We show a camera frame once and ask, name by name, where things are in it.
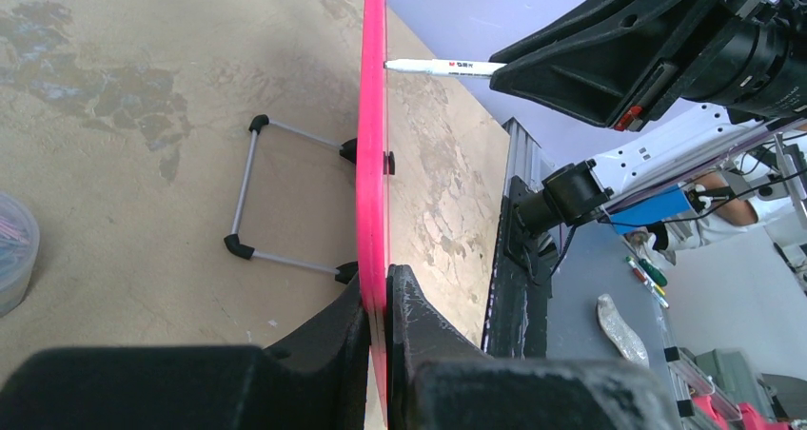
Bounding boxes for wire whiteboard stand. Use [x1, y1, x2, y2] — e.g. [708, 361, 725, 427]
[223, 114, 358, 284]

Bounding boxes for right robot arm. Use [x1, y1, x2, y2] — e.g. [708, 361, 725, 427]
[489, 0, 806, 233]

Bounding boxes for white whiteboard marker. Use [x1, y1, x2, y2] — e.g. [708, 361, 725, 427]
[384, 59, 505, 79]

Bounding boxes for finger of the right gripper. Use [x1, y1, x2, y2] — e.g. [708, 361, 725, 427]
[489, 0, 735, 131]

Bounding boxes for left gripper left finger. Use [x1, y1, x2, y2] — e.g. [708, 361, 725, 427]
[1, 281, 370, 429]

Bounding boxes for small clear plastic jar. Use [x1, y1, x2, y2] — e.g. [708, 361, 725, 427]
[1, 192, 40, 317]

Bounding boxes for pink-framed whiteboard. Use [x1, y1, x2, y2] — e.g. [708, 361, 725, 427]
[356, 0, 389, 427]

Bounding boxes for grey sole-shaped object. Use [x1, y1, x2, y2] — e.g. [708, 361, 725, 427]
[596, 294, 650, 368]

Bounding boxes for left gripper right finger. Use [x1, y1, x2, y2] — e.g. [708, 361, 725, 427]
[386, 264, 679, 429]

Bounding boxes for right black whiteboard foot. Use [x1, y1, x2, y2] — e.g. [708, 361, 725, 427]
[384, 151, 396, 176]

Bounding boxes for coloured pens on desk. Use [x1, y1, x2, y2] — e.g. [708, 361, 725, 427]
[625, 257, 670, 309]

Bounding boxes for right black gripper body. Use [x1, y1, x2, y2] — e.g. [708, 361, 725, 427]
[611, 0, 789, 131]

